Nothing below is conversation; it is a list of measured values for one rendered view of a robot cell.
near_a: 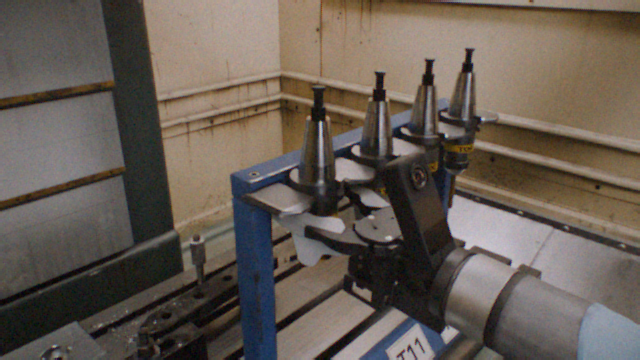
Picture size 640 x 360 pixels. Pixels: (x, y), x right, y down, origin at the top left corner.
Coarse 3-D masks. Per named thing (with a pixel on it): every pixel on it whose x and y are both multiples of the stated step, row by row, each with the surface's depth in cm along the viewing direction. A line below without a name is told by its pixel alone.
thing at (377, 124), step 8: (368, 104) 61; (376, 104) 60; (384, 104) 60; (368, 112) 61; (376, 112) 61; (384, 112) 61; (368, 120) 61; (376, 120) 61; (384, 120) 61; (368, 128) 62; (376, 128) 61; (384, 128) 61; (368, 136) 62; (376, 136) 61; (384, 136) 62; (360, 144) 64; (368, 144) 62; (376, 144) 62; (384, 144) 62; (392, 144) 63; (368, 152) 62; (376, 152) 62; (384, 152) 62; (392, 152) 63
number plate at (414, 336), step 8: (416, 328) 73; (408, 336) 72; (416, 336) 73; (424, 336) 73; (400, 344) 70; (408, 344) 71; (416, 344) 72; (424, 344) 73; (392, 352) 69; (400, 352) 70; (408, 352) 71; (416, 352) 71; (424, 352) 72; (432, 352) 73
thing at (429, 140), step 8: (440, 128) 72; (400, 136) 72; (408, 136) 70; (416, 136) 69; (424, 136) 69; (432, 136) 69; (440, 136) 70; (424, 144) 69; (432, 144) 69; (440, 144) 71; (432, 152) 70
